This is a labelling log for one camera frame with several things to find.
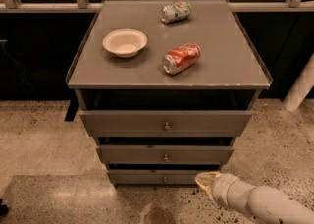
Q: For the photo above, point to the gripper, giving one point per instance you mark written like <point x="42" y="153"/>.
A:
<point x="222" y="188"/>

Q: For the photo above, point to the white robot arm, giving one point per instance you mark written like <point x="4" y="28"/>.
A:
<point x="260" y="204"/>

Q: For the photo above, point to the grey drawer cabinet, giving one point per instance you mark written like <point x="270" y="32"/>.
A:
<point x="229" y="75"/>

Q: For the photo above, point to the grey top drawer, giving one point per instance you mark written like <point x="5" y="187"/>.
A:
<point x="165" y="123"/>

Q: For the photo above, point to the red soda can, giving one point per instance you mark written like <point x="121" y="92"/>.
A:
<point x="181" y="58"/>

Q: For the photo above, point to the white pillar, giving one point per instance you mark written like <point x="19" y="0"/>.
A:
<point x="301" y="87"/>

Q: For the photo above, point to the white paper bowl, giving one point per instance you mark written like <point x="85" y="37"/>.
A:
<point x="124" y="43"/>

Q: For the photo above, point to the green white soda can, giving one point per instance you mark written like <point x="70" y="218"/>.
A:
<point x="175" y="12"/>

